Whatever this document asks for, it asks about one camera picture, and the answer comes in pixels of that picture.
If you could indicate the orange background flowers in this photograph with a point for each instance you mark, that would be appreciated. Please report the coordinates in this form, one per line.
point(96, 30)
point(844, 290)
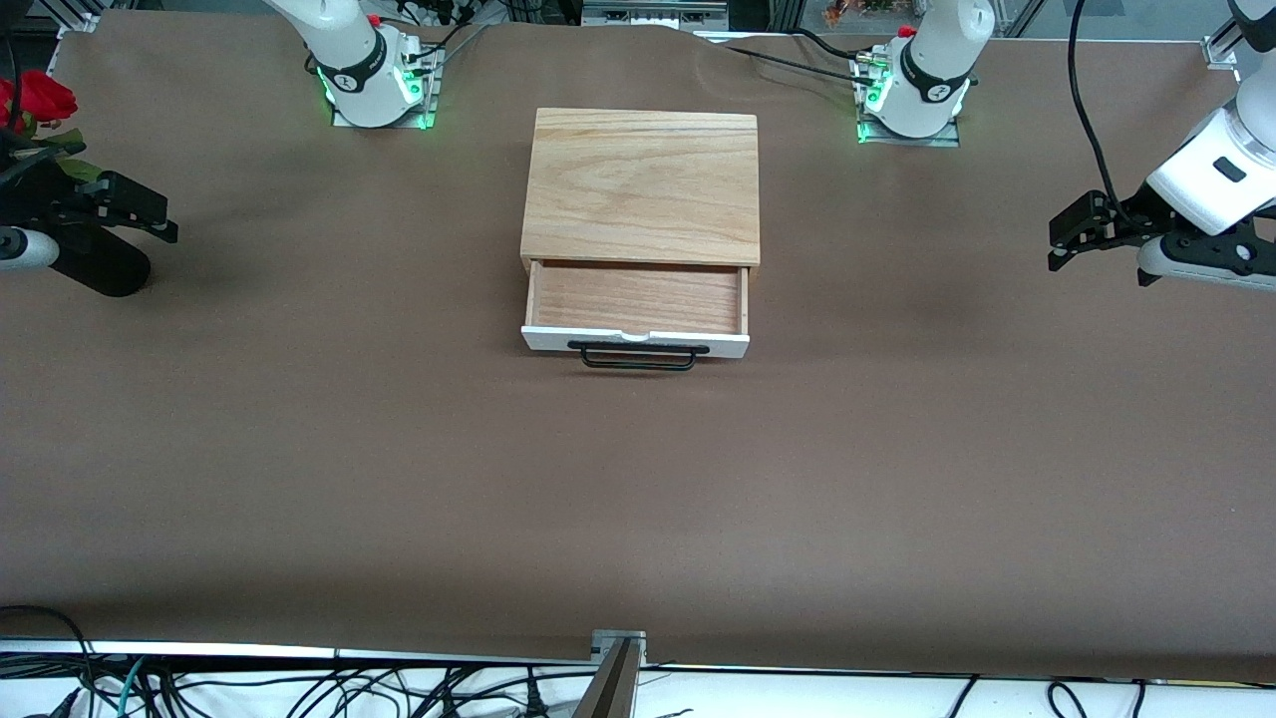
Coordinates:
point(857, 10)

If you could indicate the wooden drawer with white front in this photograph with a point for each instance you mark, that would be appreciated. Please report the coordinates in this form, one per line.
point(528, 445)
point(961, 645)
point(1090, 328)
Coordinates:
point(638, 299)

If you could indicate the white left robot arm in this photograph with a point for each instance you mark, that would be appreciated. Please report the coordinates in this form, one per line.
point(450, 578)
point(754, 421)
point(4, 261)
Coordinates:
point(937, 55)

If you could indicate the aluminium frame profile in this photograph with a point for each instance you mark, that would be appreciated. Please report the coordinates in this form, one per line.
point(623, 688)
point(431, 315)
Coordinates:
point(65, 20)
point(1224, 45)

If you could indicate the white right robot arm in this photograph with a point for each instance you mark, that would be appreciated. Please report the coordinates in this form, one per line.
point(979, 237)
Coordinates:
point(349, 50)

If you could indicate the grey background device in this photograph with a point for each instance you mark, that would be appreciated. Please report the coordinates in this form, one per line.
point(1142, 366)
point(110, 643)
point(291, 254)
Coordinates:
point(653, 12)

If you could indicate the brown angled post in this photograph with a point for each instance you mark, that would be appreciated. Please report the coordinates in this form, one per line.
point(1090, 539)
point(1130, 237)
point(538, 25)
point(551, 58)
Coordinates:
point(610, 693)

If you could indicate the grey metal bracket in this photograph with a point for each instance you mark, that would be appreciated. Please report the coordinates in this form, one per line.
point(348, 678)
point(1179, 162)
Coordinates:
point(618, 638)

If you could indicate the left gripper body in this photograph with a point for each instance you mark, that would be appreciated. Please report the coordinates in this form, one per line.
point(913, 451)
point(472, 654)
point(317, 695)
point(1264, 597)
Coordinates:
point(1133, 214)

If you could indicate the red artificial rose with leaves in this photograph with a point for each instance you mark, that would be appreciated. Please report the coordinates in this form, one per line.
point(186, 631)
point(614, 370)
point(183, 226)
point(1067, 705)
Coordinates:
point(45, 97)

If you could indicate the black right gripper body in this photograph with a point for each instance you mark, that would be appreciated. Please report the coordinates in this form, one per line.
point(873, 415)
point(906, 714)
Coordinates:
point(40, 204)

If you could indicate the light wooden drawer cabinet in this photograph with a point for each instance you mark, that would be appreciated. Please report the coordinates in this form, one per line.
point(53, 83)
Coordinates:
point(638, 179)

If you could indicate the silver table edge rail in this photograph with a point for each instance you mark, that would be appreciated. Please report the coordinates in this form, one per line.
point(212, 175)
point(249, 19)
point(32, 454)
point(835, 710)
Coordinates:
point(249, 650)

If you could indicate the brown table cover cloth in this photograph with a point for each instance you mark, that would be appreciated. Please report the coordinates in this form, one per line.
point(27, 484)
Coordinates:
point(638, 499)

